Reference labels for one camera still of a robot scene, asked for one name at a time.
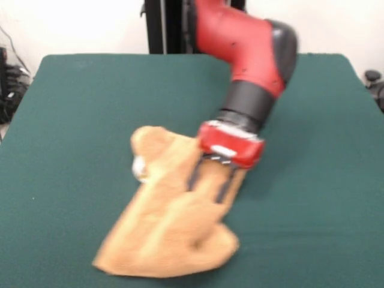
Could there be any tan terry towel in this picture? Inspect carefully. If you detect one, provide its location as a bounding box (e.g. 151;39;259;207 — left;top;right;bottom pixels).
91;125;241;278

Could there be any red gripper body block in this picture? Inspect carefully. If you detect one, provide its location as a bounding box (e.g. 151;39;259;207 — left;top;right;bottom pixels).
197;119;266;170

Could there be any dark green table cloth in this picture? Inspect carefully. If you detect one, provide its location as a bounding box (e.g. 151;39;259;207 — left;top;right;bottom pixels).
0;53;384;288

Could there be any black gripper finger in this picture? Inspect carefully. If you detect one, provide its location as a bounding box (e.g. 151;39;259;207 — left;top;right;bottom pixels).
186;155;206;193
213;166;239;205

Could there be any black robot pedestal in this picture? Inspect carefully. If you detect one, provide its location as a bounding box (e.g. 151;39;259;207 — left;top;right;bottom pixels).
140;0;250;55

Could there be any grey chair base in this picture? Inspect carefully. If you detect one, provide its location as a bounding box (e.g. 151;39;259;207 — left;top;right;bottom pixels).
364;70;384;113

